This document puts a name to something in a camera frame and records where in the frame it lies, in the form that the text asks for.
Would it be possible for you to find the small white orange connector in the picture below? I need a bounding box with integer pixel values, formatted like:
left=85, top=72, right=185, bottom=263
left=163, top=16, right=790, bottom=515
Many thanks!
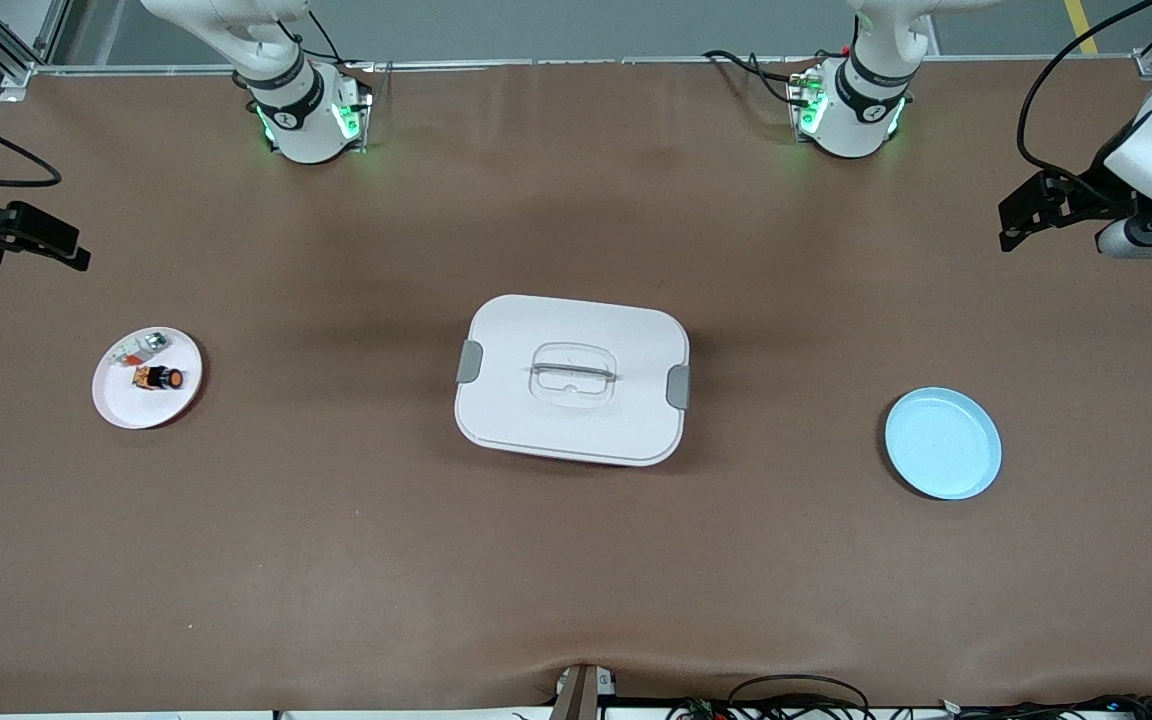
left=111, top=333, right=172, bottom=367

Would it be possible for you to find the pink round plate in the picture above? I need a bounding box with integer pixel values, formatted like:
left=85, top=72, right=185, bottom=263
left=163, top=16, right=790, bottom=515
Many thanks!
left=92, top=326, right=204, bottom=431

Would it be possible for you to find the light blue round plate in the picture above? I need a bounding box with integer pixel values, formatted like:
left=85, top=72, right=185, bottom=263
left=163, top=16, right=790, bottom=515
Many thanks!
left=884, top=387, right=1003, bottom=501

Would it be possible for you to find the white lidded storage box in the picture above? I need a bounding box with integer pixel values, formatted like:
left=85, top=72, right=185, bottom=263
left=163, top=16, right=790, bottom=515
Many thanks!
left=453, top=293, right=692, bottom=468

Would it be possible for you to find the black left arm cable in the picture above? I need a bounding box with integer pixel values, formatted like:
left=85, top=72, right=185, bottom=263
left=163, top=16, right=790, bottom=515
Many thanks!
left=1016, top=0, right=1152, bottom=191

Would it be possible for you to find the black right base cable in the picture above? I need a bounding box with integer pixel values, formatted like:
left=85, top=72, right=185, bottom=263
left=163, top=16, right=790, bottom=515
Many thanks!
left=271, top=0, right=369, bottom=71

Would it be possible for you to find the black base cable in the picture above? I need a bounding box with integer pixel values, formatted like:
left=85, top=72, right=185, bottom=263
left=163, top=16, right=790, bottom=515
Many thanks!
left=701, top=48, right=842, bottom=106
left=271, top=0, right=369, bottom=71

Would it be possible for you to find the black left base cable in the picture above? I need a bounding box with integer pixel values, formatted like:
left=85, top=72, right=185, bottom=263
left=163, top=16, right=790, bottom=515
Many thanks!
left=701, top=48, right=842, bottom=106

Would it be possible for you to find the metal table edge rail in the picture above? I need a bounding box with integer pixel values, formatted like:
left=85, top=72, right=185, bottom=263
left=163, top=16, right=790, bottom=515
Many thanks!
left=31, top=55, right=1137, bottom=77

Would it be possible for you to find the black cable bundle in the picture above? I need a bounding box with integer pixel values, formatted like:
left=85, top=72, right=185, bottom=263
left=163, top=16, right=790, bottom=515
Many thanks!
left=936, top=694, right=1152, bottom=720

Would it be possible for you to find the black looped cable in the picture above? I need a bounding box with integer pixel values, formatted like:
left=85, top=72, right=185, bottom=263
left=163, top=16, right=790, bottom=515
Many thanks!
left=726, top=674, right=873, bottom=720

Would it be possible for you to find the brown metal clamp bracket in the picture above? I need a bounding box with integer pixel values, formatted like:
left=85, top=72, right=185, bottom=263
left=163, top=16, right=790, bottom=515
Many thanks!
left=551, top=663, right=619, bottom=720

